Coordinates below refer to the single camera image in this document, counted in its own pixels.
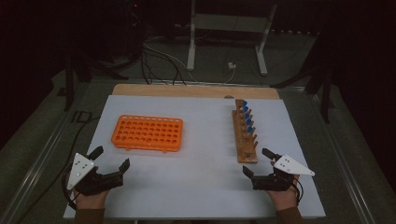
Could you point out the black tripod stand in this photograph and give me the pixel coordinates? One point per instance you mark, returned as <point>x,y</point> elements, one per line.
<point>70,84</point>
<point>325,93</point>

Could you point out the person's right hand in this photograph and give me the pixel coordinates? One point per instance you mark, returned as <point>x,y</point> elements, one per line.
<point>284,199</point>

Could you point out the dark equipment rack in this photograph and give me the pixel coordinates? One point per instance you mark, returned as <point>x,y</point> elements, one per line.
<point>135,28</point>

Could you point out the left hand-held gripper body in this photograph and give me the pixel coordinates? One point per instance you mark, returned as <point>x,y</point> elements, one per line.
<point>93,182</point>

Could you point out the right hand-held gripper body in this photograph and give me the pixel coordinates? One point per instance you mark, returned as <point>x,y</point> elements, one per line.
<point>274,183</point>

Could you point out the wooden test tube rack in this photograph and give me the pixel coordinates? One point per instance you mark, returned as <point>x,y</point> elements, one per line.
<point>246,149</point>

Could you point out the orange plastic test tube rack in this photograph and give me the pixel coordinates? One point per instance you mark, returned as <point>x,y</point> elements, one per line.
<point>146,132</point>

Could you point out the white plug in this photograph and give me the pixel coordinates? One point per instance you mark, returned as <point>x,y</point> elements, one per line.
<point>232,65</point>

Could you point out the person's left hand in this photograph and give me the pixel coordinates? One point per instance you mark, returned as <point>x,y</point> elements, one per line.
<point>91,201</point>

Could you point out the white metal stand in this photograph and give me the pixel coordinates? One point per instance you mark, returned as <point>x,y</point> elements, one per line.
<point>229,23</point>

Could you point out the aluminium frame rail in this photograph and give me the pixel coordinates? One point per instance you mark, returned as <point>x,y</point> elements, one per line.
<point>40,158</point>
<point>342,161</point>

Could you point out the white board sheet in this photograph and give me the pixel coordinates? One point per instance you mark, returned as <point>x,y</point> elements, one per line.
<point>199,174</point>

